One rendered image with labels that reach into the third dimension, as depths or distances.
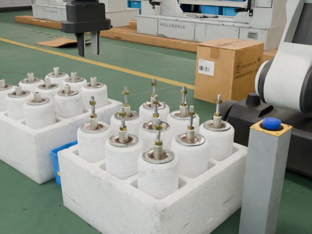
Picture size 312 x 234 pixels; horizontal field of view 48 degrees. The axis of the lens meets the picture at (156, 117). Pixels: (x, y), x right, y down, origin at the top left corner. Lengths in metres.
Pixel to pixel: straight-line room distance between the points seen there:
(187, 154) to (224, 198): 0.19
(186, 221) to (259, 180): 0.20
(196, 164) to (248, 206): 0.17
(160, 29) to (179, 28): 0.24
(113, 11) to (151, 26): 0.74
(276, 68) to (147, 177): 0.49
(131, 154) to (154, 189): 0.11
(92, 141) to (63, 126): 0.28
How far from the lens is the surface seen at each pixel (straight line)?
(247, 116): 1.24
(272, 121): 0.83
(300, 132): 1.17
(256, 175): 0.87
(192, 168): 0.87
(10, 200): 1.18
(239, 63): 1.84
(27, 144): 1.19
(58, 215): 1.07
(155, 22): 3.56
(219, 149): 0.95
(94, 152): 0.94
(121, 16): 4.30
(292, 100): 1.02
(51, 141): 1.19
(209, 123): 0.98
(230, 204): 1.03
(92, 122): 0.95
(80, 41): 0.88
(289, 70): 1.03
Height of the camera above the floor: 0.63
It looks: 22 degrees down
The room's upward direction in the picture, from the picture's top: straight up
